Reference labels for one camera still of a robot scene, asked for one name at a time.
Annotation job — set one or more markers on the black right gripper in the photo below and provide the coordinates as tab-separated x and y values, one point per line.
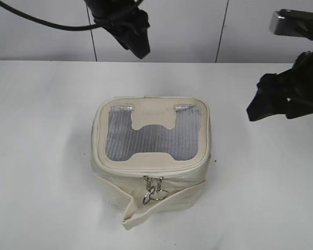
289	93

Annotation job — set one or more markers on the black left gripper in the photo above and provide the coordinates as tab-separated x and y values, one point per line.
130	29

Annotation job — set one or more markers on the cream zippered cooler bag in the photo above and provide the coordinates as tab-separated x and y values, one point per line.
167	137

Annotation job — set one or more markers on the silver ring zipper pull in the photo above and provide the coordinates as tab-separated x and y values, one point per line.
159	194

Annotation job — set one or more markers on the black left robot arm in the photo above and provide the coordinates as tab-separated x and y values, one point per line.
115	5

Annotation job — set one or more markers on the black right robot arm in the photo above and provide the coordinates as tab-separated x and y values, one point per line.
288	93

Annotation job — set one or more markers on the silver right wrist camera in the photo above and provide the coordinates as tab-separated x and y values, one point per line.
293	23

